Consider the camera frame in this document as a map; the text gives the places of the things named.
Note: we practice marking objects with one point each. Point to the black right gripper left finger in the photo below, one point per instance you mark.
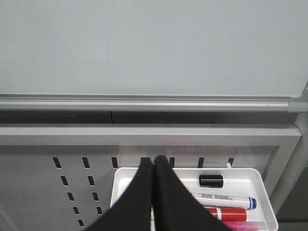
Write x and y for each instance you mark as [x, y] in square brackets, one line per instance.
[132, 211]

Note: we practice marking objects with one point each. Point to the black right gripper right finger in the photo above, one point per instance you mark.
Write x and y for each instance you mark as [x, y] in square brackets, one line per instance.
[175, 209]

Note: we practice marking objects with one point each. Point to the white whiteboard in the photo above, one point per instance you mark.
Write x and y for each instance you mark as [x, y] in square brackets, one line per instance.
[154, 55]

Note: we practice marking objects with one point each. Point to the blue capped white marker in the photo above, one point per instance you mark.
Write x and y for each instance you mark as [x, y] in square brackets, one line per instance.
[217, 200]

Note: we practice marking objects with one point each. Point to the red marker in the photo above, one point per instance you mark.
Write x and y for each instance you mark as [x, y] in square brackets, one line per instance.
[228, 213]

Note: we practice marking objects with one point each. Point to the black marker cap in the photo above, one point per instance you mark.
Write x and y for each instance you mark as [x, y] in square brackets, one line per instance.
[211, 181]

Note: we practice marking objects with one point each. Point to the pink marker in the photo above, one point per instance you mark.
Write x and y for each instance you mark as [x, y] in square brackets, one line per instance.
[246, 225]

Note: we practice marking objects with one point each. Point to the white plastic marker tray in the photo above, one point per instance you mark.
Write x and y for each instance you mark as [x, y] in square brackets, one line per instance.
[236, 182]

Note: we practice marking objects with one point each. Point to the grey slotted stand frame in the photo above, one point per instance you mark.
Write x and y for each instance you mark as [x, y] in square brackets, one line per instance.
[64, 159]

